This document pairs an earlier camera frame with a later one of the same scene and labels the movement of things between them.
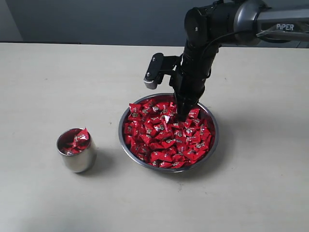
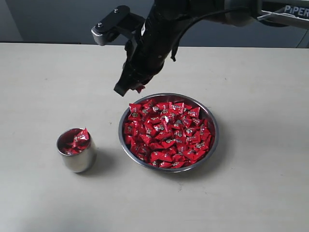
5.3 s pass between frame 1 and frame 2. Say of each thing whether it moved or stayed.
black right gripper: moved
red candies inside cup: stayed
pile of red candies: stayed
